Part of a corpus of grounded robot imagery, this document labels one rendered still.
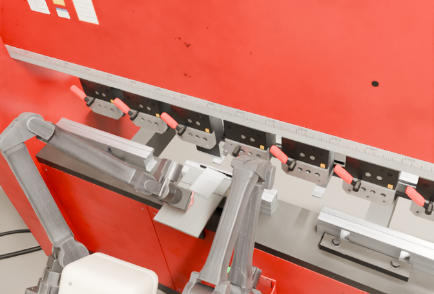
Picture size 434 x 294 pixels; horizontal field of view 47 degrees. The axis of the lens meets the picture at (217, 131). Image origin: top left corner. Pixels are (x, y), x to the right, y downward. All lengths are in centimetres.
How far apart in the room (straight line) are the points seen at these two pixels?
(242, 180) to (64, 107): 129
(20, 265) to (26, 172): 180
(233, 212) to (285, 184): 181
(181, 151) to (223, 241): 210
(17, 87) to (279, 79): 120
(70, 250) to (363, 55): 92
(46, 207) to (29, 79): 91
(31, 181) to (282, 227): 92
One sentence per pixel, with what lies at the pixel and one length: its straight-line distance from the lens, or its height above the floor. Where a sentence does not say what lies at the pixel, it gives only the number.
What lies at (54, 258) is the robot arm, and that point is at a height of 126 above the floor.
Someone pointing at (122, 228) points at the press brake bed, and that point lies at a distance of 238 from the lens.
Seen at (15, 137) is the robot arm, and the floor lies 158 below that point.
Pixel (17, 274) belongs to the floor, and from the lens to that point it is 313.
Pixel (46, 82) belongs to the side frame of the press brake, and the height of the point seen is 113.
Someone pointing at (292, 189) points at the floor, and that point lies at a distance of 307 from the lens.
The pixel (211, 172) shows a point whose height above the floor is 100.
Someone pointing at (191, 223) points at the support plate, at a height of 100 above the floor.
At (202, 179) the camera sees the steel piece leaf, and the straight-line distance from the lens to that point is 186.
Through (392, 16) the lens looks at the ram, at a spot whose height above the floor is 181.
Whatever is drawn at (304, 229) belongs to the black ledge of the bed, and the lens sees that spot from 186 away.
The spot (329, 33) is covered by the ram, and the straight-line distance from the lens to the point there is 122.
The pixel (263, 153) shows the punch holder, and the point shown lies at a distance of 159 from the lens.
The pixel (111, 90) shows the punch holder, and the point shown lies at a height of 132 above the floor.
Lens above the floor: 242
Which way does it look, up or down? 45 degrees down
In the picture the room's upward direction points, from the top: 9 degrees counter-clockwise
